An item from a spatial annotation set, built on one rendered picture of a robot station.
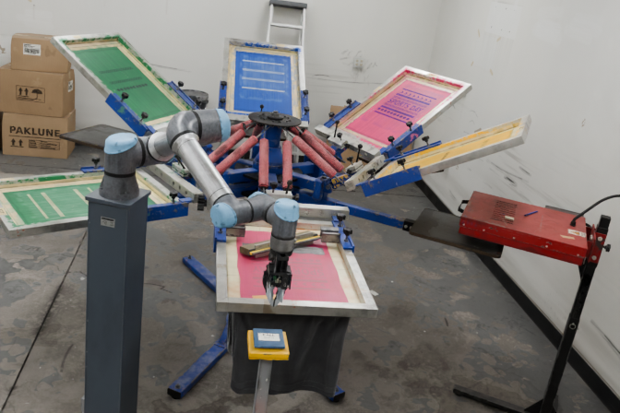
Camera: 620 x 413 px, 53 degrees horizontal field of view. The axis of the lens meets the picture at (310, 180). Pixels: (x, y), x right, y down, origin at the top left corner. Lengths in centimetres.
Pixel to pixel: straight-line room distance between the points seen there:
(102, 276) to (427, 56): 516
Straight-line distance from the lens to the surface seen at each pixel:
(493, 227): 306
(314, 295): 241
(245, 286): 241
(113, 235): 251
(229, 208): 184
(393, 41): 695
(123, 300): 262
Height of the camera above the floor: 213
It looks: 19 degrees down
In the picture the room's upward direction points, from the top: 8 degrees clockwise
